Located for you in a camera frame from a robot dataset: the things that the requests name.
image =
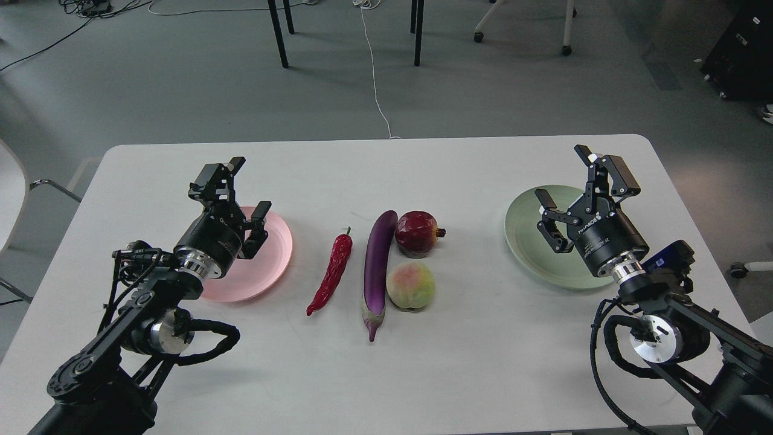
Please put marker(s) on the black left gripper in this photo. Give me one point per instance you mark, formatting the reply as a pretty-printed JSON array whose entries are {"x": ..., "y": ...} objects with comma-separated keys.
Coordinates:
[{"x": 222, "y": 233}]

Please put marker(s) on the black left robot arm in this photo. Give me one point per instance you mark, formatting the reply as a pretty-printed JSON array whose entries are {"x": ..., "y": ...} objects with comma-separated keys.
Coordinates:
[{"x": 110, "y": 386}]

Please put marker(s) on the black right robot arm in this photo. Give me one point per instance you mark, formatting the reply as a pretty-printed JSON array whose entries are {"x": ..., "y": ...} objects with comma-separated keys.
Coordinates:
[{"x": 652, "y": 329}]

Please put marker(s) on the black table leg rear left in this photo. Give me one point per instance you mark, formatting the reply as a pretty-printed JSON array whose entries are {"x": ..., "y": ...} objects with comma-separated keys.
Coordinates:
[{"x": 288, "y": 16}]

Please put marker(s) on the red pomegranate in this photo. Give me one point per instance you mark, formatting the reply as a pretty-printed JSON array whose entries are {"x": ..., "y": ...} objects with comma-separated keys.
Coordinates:
[{"x": 417, "y": 233}]

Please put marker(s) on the black table leg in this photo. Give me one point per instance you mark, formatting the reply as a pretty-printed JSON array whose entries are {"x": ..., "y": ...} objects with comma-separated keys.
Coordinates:
[
  {"x": 288, "y": 16},
  {"x": 413, "y": 17},
  {"x": 418, "y": 34},
  {"x": 278, "y": 35}
]

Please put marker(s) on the black equipment case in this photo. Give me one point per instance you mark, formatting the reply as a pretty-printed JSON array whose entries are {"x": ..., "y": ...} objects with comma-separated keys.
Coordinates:
[{"x": 740, "y": 64}]

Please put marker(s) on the purple eggplant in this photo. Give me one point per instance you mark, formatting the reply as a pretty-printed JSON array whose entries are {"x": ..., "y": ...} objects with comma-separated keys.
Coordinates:
[{"x": 375, "y": 271}]

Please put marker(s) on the green pink peach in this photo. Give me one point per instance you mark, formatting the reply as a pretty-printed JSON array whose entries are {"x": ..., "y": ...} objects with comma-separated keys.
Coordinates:
[{"x": 411, "y": 285}]

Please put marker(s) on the light green plate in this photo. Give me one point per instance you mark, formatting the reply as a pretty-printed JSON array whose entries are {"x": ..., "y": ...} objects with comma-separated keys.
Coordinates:
[{"x": 531, "y": 250}]

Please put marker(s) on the white rolling chair base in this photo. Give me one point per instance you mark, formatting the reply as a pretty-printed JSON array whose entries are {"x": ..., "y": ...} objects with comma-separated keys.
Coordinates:
[{"x": 552, "y": 31}]

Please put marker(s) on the black table leg rear right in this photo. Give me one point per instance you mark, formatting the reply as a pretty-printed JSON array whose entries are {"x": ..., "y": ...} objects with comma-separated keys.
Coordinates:
[{"x": 413, "y": 17}]

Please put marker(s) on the pink plate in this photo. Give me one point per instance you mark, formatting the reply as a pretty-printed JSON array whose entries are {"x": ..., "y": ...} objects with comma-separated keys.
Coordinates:
[{"x": 247, "y": 279}]

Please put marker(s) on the red chili pepper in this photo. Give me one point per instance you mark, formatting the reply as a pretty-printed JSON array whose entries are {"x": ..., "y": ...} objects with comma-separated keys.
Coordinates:
[{"x": 338, "y": 259}]

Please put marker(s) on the caster wheel at right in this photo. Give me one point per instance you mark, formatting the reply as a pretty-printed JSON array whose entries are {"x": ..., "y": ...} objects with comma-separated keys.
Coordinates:
[{"x": 739, "y": 269}]

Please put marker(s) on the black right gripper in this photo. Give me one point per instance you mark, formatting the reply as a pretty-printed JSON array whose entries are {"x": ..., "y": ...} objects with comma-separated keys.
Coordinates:
[{"x": 596, "y": 224}]

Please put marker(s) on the white chair at left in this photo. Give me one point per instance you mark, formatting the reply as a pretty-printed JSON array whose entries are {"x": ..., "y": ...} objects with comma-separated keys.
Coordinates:
[{"x": 15, "y": 188}]

